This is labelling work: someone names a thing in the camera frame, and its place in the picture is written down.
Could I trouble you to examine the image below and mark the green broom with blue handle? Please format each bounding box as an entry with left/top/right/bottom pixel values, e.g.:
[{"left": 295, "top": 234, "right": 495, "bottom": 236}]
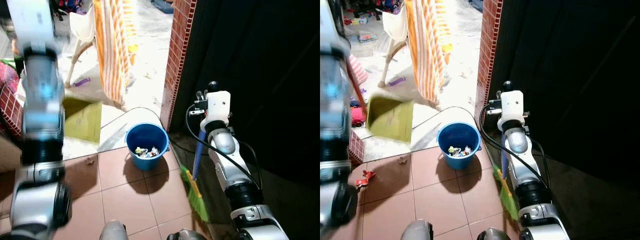
[
  {"left": 492, "top": 145, "right": 521, "bottom": 222},
  {"left": 179, "top": 129, "right": 211, "bottom": 224}
]

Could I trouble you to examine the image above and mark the green dustpan with red handle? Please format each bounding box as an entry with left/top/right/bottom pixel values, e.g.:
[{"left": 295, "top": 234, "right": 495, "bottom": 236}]
[
  {"left": 62, "top": 97, "right": 104, "bottom": 144},
  {"left": 347, "top": 54, "right": 415, "bottom": 143}
]

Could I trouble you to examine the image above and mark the red wrapper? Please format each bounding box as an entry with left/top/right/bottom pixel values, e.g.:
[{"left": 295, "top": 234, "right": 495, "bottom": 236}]
[{"left": 355, "top": 169, "right": 376, "bottom": 190}]

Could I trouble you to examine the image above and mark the red brick pillar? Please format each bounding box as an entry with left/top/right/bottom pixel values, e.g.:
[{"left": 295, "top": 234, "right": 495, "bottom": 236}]
[
  {"left": 160, "top": 0, "right": 199, "bottom": 133},
  {"left": 474, "top": 0, "right": 504, "bottom": 126}
]

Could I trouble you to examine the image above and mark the blue plastic bucket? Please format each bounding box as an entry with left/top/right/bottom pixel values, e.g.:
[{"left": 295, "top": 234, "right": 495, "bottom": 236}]
[
  {"left": 125, "top": 122, "right": 170, "bottom": 172},
  {"left": 437, "top": 121, "right": 482, "bottom": 166}
]

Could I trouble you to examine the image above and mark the crumpled rubbish pile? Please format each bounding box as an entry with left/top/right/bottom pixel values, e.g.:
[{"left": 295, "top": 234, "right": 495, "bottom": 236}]
[
  {"left": 134, "top": 146, "right": 160, "bottom": 159},
  {"left": 447, "top": 145, "right": 472, "bottom": 158}
]

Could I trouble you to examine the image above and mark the orange striped hanging cloth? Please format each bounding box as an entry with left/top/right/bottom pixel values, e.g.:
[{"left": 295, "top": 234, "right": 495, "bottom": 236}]
[
  {"left": 404, "top": 0, "right": 454, "bottom": 111},
  {"left": 92, "top": 0, "right": 139, "bottom": 111}
]

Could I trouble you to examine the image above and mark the white plastic chair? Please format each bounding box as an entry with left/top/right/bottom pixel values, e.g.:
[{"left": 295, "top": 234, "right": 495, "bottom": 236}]
[
  {"left": 377, "top": 5, "right": 410, "bottom": 89},
  {"left": 64, "top": 6, "right": 102, "bottom": 89}
]

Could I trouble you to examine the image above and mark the pink striped cloth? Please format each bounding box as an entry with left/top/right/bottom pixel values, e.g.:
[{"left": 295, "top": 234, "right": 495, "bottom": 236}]
[{"left": 349, "top": 54, "right": 369, "bottom": 87}]

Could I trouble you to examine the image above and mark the red crumpled garment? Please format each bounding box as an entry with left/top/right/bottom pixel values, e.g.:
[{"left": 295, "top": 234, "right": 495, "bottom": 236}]
[{"left": 351, "top": 106, "right": 367, "bottom": 127}]

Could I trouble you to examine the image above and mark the grey right robot leg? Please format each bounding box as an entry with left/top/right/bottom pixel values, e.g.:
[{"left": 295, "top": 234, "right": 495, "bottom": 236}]
[
  {"left": 476, "top": 227, "right": 512, "bottom": 240},
  {"left": 166, "top": 228, "right": 202, "bottom": 240}
]

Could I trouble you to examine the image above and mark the grey robot leg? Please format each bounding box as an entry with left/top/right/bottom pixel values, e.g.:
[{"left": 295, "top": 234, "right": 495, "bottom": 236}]
[
  {"left": 99, "top": 220, "right": 129, "bottom": 240},
  {"left": 400, "top": 219, "right": 434, "bottom": 240},
  {"left": 476, "top": 227, "right": 512, "bottom": 240},
  {"left": 166, "top": 228, "right": 202, "bottom": 240}
]

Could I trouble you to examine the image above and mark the grey left robot leg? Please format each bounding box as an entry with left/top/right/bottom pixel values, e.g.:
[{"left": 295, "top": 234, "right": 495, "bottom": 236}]
[
  {"left": 400, "top": 219, "right": 434, "bottom": 240},
  {"left": 99, "top": 220, "right": 129, "bottom": 240}
]

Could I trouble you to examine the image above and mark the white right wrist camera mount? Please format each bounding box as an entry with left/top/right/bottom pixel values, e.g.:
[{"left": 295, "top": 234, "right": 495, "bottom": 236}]
[
  {"left": 201, "top": 90, "right": 232, "bottom": 132},
  {"left": 496, "top": 90, "right": 527, "bottom": 132}
]

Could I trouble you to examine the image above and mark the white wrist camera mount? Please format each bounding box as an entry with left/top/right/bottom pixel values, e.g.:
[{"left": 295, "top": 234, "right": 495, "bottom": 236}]
[
  {"left": 6, "top": 0, "right": 56, "bottom": 48},
  {"left": 201, "top": 90, "right": 232, "bottom": 132},
  {"left": 320, "top": 0, "right": 347, "bottom": 48},
  {"left": 496, "top": 90, "right": 527, "bottom": 132}
]

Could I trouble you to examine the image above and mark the thin black floor cable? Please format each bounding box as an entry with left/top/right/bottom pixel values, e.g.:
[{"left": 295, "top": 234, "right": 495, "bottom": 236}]
[
  {"left": 101, "top": 106, "right": 163, "bottom": 130},
  {"left": 414, "top": 105, "right": 477, "bottom": 129}
]

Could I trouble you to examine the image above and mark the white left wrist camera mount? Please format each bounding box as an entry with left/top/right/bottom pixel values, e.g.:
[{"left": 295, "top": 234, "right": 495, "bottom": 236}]
[
  {"left": 320, "top": 0, "right": 347, "bottom": 48},
  {"left": 6, "top": 0, "right": 56, "bottom": 48}
]

